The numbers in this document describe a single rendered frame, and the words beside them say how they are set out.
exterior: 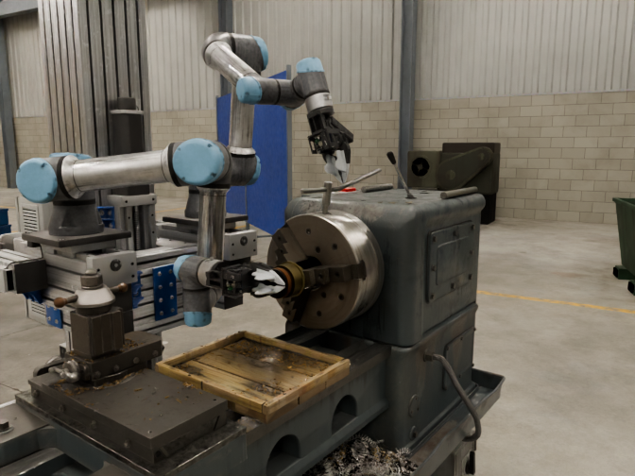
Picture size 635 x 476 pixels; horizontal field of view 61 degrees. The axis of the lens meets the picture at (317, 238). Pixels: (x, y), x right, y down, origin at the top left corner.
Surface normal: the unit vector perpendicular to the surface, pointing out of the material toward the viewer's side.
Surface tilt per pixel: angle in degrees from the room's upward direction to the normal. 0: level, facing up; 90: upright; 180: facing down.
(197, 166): 89
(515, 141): 90
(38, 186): 91
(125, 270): 90
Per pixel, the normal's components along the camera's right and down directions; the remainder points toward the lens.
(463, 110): -0.49, 0.15
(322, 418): 0.80, 0.07
